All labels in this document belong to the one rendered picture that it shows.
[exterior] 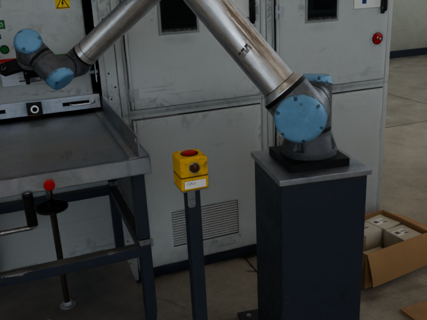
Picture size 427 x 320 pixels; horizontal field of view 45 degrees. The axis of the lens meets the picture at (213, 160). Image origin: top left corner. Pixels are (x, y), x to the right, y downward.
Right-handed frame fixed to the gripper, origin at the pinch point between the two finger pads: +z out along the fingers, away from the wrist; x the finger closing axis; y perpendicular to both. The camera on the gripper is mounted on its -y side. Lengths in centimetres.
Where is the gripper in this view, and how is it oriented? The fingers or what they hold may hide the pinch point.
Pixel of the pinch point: (27, 80)
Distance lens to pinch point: 220.6
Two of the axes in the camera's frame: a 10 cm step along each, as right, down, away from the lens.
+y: 9.3, -1.5, 3.2
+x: -2.2, -9.6, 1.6
